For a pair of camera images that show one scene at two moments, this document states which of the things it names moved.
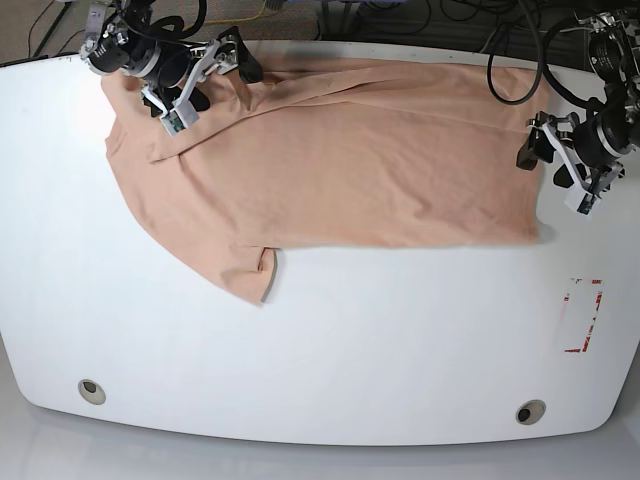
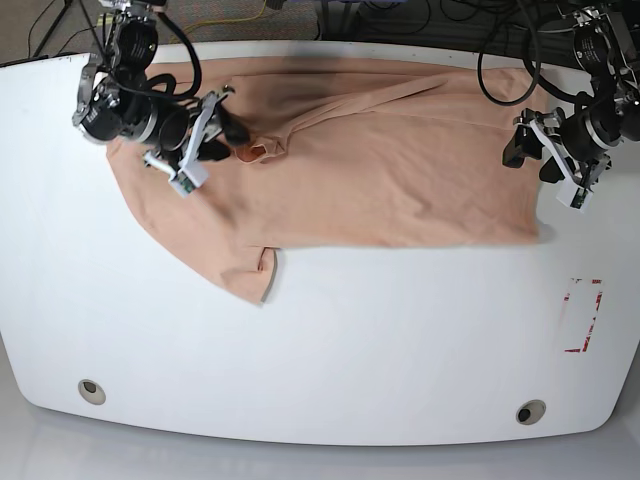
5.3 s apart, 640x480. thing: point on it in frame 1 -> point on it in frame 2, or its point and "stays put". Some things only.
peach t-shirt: x=328 y=153 stays put
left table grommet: x=92 y=392 stays put
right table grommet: x=530 y=412 stays put
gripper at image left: x=168 y=65 -> x=183 y=129
